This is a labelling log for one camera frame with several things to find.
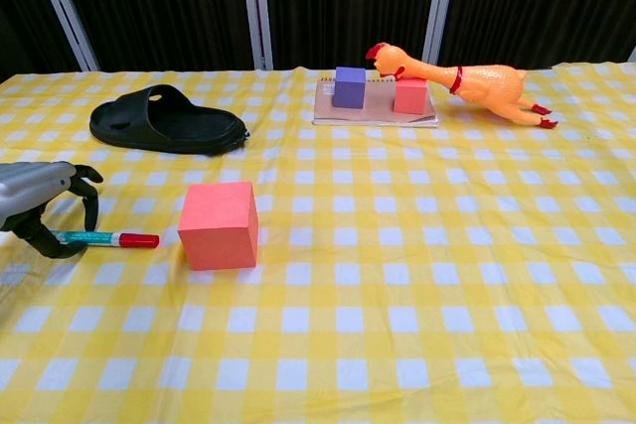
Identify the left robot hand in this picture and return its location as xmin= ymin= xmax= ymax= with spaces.
xmin=0 ymin=161 xmax=104 ymax=260

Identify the red capped marker pen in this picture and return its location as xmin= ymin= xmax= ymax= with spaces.
xmin=49 ymin=228 xmax=161 ymax=249

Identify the large pink foam cube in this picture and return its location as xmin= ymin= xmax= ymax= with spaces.
xmin=177 ymin=181 xmax=260 ymax=272

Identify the purple small cube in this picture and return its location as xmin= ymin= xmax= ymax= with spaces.
xmin=332 ymin=66 xmax=368 ymax=110

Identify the small pink cube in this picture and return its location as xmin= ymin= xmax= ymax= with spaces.
xmin=393 ymin=77 xmax=429 ymax=115

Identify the black rubber slipper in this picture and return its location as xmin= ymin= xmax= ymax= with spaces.
xmin=88 ymin=84 xmax=249 ymax=157

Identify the black curtain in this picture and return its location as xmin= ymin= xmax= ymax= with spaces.
xmin=0 ymin=0 xmax=636 ymax=82

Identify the spiral notebook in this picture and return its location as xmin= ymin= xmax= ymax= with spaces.
xmin=311 ymin=76 xmax=440 ymax=128

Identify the yellow checkered tablecloth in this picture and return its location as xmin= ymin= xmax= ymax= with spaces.
xmin=0 ymin=62 xmax=636 ymax=424

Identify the yellow rubber chicken toy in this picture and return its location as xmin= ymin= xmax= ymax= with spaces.
xmin=366 ymin=42 xmax=558 ymax=130

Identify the white frame post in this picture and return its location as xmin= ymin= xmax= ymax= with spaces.
xmin=238 ymin=0 xmax=274 ymax=71
xmin=422 ymin=0 xmax=460 ymax=67
xmin=32 ymin=0 xmax=100 ymax=72

